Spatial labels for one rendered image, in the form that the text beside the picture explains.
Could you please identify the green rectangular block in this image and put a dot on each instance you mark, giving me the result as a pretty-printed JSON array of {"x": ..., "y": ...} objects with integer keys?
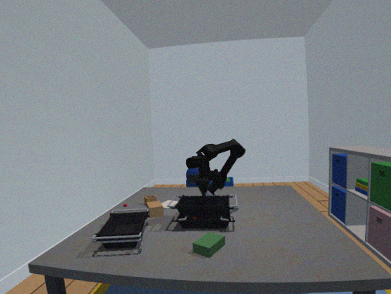
[{"x": 209, "y": 244}]

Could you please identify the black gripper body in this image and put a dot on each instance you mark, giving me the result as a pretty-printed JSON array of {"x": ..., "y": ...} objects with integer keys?
[{"x": 203, "y": 176}]

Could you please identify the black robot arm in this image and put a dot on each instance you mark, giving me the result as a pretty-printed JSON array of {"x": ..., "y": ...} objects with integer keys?
[{"x": 210, "y": 152}]

